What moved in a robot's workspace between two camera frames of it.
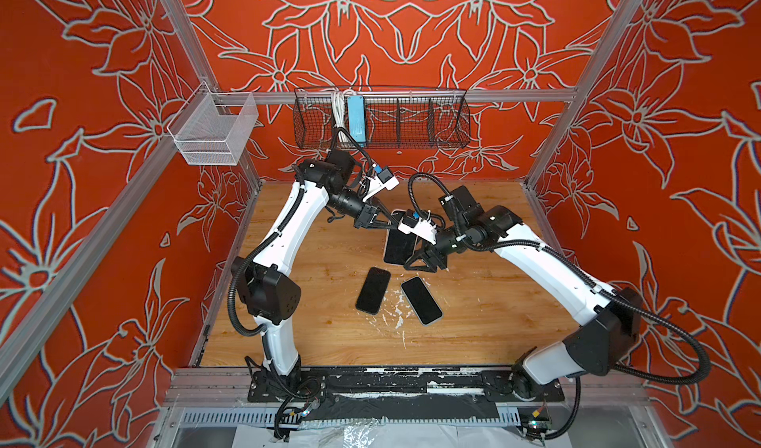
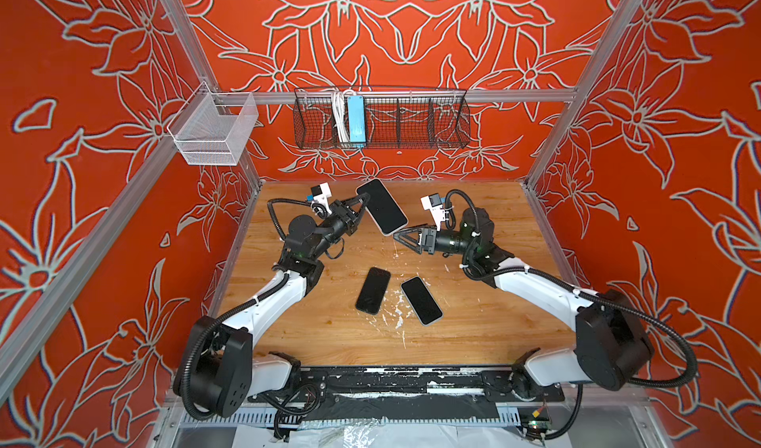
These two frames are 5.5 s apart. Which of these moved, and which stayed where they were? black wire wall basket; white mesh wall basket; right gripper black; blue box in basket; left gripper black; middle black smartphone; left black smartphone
Moved: right gripper black; left gripper black
Stayed: black wire wall basket; left black smartphone; middle black smartphone; blue box in basket; white mesh wall basket
